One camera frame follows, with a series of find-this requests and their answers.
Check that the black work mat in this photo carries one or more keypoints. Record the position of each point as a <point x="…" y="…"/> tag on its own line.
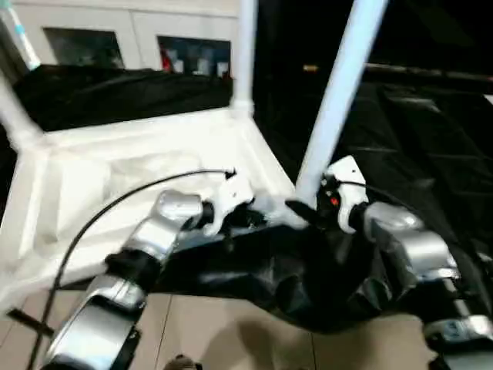
<point x="431" y="154"/>

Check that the black folding table stand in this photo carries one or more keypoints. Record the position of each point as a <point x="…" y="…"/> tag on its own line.
<point x="27" y="322"/>

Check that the white glass-door cabinet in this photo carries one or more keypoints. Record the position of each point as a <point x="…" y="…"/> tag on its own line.
<point x="131" y="19"/>

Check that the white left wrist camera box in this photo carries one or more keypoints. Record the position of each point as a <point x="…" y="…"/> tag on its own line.
<point x="231" y="191"/>

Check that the silver metal rail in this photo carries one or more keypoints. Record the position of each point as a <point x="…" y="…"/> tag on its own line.
<point x="431" y="72"/>

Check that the dark robot left foot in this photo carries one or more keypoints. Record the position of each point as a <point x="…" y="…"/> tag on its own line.
<point x="182" y="363"/>

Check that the teal plastic object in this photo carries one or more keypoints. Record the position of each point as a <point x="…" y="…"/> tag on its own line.
<point x="19" y="35"/>

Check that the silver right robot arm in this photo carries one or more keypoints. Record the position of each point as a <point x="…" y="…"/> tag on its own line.
<point x="408" y="243"/>

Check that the small yellow label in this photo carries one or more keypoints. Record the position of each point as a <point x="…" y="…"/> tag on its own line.
<point x="310" y="68"/>

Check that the white plastic table top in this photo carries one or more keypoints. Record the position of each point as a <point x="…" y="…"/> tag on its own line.
<point x="92" y="162"/>

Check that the white plastic table leg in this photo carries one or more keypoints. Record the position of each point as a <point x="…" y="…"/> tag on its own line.
<point x="245" y="54"/>
<point x="15" y="116"/>
<point x="343" y="85"/>

